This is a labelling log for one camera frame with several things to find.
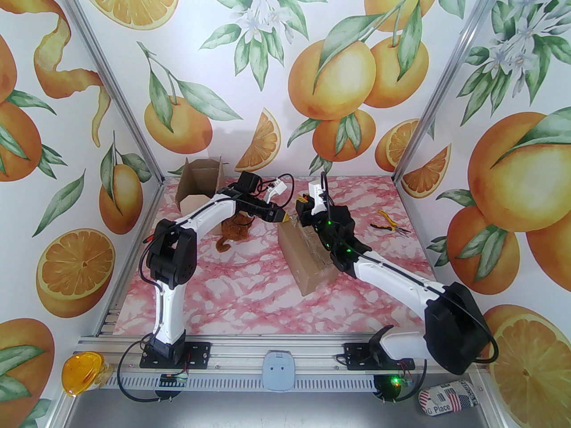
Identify brown plush toy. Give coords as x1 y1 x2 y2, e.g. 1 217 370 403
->
215 212 252 253

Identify taped brown cardboard box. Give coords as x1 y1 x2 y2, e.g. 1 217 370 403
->
277 219 338 296

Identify printed brown cardboard box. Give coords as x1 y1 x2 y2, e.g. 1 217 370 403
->
175 156 226 236

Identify flag print pouch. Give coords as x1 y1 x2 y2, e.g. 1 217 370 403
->
418 381 480 418

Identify orange translucent dome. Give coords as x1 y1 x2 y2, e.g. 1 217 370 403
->
62 351 112 395

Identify yellow handled pliers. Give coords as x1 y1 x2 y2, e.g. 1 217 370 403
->
369 210 412 236

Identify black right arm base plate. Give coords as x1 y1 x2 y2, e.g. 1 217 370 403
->
343 342 415 371

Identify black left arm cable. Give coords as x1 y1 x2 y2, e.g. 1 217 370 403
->
139 173 296 342

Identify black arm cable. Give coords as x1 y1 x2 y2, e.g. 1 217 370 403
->
319 172 499 364
139 173 296 342

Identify aluminium frame rail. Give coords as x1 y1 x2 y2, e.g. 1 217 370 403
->
78 333 484 393

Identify grey plastic mount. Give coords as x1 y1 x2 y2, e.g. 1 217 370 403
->
262 350 295 392

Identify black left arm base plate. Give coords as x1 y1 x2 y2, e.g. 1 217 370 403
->
140 341 211 369

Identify black right base cable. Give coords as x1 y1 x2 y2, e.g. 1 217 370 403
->
335 357 426 403

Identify black base cable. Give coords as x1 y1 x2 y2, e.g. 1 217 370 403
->
335 357 426 403
117 335 190 403

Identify aluminium corner post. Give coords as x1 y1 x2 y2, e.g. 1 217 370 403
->
54 0 166 190
392 0 513 184

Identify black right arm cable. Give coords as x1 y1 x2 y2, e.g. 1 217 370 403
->
319 172 499 364

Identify black left base cable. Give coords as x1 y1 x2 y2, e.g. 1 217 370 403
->
117 335 190 403

